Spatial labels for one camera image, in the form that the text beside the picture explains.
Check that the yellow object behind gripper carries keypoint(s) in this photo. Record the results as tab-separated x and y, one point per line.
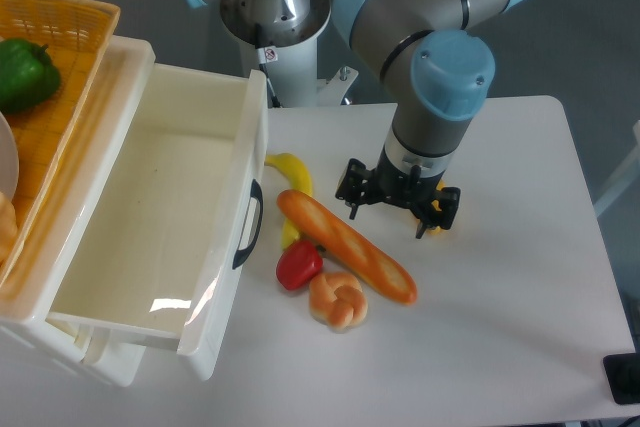
436	206

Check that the knotted bread roll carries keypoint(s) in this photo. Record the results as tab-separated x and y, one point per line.
337	300

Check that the yellow banana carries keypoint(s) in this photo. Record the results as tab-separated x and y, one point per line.
299	178

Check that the long baguette bread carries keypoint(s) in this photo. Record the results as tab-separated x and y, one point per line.
380	271

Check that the white plastic drawer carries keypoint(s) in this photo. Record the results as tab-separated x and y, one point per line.
174	223

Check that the white drawer cabinet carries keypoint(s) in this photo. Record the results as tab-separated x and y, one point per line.
38	323

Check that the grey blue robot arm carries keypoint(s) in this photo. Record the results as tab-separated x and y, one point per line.
422	54

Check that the white plate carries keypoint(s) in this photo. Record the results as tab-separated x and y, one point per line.
9	160

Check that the black device at table edge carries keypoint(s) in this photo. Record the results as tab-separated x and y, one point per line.
622	372

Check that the green bell pepper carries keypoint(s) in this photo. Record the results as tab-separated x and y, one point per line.
28	75

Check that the yellow woven basket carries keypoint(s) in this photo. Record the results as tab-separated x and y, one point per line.
77	33

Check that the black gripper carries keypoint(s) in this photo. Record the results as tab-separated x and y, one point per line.
385	183

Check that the red bell pepper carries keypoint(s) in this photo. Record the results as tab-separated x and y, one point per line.
298	264

